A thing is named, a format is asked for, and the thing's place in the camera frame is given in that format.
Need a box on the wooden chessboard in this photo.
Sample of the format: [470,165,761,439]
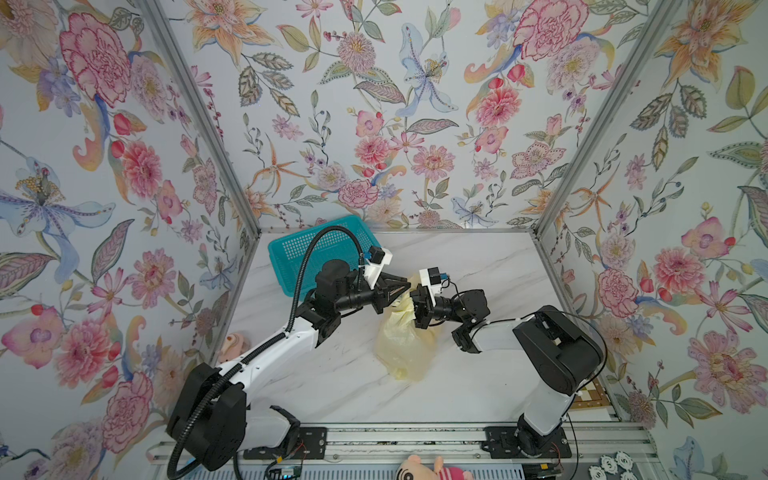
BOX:
[571,379,611,409]

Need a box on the pink plush toy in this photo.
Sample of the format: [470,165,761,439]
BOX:
[395,455,475,480]

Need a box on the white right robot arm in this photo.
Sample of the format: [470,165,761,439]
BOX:
[410,285,607,458]

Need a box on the teal plastic basket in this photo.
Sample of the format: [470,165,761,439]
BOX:
[268,215,380,297]

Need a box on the metal base rail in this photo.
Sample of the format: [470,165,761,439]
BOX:
[146,421,661,480]

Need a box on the pink toy figure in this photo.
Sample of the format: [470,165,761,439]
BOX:
[217,332,250,364]

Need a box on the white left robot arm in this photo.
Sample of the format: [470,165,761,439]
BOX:
[166,260,411,479]

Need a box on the green circuit board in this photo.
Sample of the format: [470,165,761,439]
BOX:
[269,465,302,480]

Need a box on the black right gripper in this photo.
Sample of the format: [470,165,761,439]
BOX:
[394,289,469,335]

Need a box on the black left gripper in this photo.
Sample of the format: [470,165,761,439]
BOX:
[332,275,410,316]

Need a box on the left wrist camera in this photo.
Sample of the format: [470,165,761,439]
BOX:
[362,245,393,289]

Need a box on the yellow plastic bag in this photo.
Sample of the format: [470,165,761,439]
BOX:
[374,274,442,382]

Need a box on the black corrugated cable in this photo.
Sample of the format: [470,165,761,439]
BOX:
[166,225,366,480]

